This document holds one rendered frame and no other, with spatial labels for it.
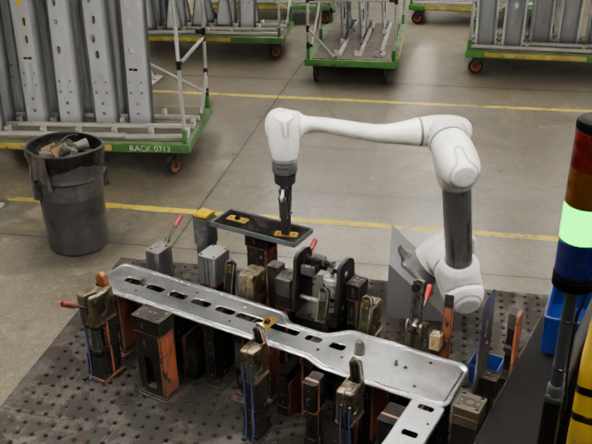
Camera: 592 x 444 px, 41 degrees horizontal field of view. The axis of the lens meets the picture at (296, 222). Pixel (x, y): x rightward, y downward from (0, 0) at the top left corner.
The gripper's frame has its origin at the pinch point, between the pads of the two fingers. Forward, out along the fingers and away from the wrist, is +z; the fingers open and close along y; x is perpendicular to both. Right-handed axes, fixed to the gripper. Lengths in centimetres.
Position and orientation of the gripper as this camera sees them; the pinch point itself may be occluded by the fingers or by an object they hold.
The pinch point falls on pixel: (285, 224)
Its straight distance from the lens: 282.6
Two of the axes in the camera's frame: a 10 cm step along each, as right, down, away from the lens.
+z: 0.1, 8.9, 4.5
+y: -2.0, 4.4, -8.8
